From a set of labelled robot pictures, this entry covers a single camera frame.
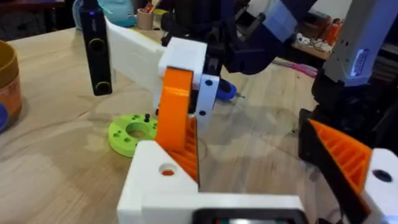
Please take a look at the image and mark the light blue bag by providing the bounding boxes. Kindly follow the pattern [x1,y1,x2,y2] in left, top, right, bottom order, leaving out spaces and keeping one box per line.
[72,0,138,29]

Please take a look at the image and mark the brown orange tub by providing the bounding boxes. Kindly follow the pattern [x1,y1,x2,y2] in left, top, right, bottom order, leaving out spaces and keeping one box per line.
[0,40,23,125]

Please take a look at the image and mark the green disc with holes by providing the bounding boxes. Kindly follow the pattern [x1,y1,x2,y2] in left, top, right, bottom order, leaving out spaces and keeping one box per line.
[108,113,159,158]

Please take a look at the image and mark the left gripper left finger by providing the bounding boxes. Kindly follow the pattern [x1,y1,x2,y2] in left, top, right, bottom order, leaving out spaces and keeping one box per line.
[116,139,200,224]

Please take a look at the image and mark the cluttered side table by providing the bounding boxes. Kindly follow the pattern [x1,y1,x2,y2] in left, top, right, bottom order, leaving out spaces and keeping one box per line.
[290,9,346,61]

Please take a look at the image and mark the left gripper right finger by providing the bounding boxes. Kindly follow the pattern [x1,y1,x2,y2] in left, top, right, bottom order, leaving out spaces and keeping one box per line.
[298,108,398,224]

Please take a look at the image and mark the pink cable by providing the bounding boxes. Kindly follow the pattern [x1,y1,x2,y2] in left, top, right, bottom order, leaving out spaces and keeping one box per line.
[272,58,318,78]

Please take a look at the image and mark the blue electric screwdriver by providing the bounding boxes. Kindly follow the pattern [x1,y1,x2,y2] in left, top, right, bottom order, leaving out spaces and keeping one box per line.
[216,78,246,101]

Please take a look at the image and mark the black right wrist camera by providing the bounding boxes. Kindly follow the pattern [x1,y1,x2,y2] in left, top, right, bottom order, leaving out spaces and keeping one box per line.
[78,0,113,96]

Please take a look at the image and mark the brown cup with pens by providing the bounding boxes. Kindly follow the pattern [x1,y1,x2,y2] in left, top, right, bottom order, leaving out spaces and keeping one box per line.
[136,2,155,31]

